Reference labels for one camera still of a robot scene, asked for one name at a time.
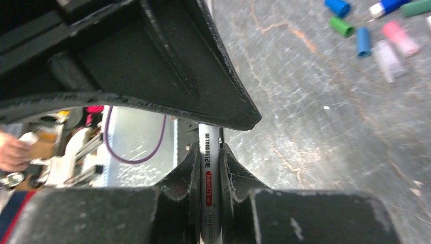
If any dark-blue marker cap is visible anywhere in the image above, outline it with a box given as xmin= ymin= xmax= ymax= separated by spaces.
xmin=401 ymin=0 xmax=430 ymax=18

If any light-blue pen cap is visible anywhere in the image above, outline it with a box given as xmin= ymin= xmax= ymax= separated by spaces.
xmin=356 ymin=27 xmax=371 ymax=57

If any dark-blue eraser cap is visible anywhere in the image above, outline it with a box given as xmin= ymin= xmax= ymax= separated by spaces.
xmin=369 ymin=0 xmax=411 ymax=18

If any pink highlighter cap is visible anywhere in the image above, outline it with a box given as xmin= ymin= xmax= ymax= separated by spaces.
xmin=381 ymin=21 xmax=420 ymax=56

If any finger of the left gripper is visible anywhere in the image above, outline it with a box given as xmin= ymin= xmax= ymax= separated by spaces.
xmin=1 ymin=1 xmax=261 ymax=131

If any bystander bare hand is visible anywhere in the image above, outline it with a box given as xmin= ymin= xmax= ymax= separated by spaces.
xmin=1 ymin=131 xmax=31 ymax=172

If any blue marker cap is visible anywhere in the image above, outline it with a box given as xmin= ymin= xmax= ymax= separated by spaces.
xmin=324 ymin=0 xmax=351 ymax=19

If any green marker cap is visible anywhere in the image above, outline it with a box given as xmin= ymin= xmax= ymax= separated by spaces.
xmin=329 ymin=16 xmax=355 ymax=37

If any clear gel pen cap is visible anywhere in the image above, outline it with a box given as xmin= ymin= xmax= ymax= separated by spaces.
xmin=373 ymin=40 xmax=407 ymax=83

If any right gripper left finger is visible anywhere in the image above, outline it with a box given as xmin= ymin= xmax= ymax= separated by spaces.
xmin=7 ymin=143 xmax=201 ymax=243

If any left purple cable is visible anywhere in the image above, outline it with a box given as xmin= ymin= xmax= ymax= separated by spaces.
xmin=103 ymin=105 xmax=168 ymax=165

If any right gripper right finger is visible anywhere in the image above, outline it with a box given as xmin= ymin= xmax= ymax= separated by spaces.
xmin=219 ymin=144 xmax=401 ymax=243

